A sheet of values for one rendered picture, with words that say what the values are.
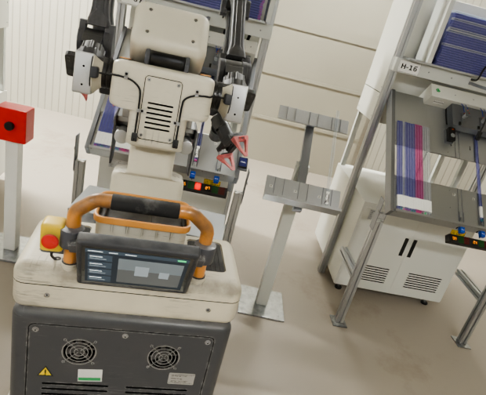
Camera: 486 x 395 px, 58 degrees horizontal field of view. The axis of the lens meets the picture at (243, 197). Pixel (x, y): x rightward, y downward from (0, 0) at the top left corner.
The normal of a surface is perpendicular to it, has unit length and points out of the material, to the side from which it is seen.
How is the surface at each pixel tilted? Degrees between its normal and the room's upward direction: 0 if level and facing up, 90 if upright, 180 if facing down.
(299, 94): 90
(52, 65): 90
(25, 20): 90
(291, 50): 90
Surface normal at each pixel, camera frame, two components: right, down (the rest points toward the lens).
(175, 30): 0.26, -0.29
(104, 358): 0.14, 0.43
